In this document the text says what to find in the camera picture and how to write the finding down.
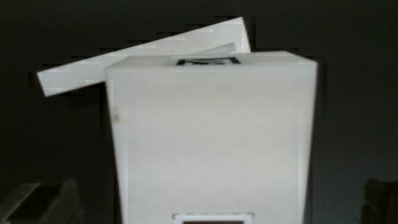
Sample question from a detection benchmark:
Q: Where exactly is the white cabinet top block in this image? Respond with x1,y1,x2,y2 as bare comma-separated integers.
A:
107,52,318,224

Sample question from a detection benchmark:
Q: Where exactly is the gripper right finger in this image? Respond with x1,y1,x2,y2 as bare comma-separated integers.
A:
359,179,398,224

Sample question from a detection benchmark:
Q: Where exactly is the white cabinet body box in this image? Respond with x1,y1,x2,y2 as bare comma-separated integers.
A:
37,17,250,96

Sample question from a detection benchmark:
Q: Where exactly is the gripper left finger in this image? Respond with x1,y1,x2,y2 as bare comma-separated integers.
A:
0,180,85,224

